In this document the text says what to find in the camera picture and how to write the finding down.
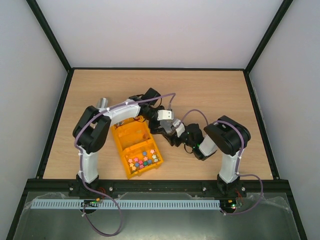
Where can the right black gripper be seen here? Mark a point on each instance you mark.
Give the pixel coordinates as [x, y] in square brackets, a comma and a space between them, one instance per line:
[173, 136]

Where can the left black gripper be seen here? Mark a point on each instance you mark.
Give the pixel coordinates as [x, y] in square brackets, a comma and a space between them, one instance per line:
[157, 131]

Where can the round metal lid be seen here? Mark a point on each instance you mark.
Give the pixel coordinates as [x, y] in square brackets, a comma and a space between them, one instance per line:
[168, 125]

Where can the orange three-compartment bin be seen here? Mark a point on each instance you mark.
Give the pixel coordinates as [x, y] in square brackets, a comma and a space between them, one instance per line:
[136, 146]

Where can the metal scoop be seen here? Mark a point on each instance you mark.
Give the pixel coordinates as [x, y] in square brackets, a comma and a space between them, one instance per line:
[102, 103]

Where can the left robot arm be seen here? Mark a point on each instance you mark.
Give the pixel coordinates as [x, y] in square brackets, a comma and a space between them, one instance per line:
[90, 133]

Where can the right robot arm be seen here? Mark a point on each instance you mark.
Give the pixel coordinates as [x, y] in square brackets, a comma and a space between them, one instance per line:
[224, 134]

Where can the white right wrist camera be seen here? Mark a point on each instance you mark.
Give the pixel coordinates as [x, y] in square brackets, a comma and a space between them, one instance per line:
[178, 127]

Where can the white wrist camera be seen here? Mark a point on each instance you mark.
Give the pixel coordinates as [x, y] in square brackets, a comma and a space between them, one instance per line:
[165, 115]
[178, 127]

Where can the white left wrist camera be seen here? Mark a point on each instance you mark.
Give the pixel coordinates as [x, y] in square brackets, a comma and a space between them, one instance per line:
[165, 115]

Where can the black aluminium frame rail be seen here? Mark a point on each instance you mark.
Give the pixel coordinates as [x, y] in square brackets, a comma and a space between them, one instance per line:
[115, 188]

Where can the white slotted cable duct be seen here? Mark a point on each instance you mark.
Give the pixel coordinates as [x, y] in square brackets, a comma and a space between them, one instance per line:
[78, 204]

